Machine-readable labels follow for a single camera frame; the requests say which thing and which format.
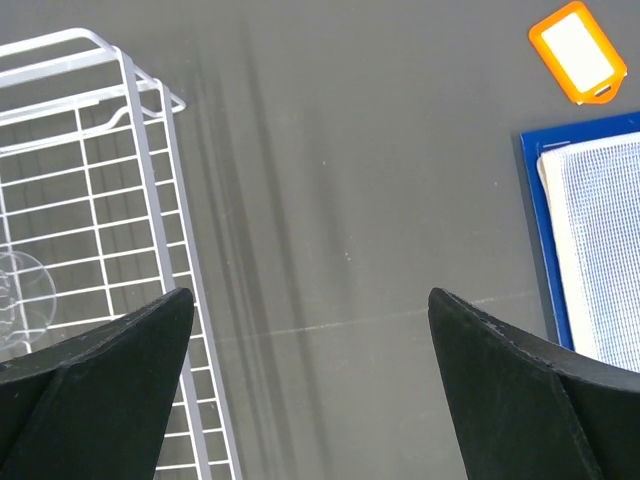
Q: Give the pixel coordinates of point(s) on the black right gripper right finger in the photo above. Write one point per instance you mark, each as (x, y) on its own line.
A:
(526, 408)

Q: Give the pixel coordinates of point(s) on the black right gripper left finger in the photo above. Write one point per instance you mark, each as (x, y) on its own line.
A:
(96, 406)

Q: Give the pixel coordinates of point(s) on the clear glass cup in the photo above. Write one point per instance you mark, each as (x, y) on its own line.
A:
(28, 299)

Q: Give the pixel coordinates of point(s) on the orange key tag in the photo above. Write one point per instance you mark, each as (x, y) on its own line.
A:
(579, 55)

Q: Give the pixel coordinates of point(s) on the white wire dish rack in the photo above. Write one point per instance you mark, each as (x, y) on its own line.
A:
(92, 186)

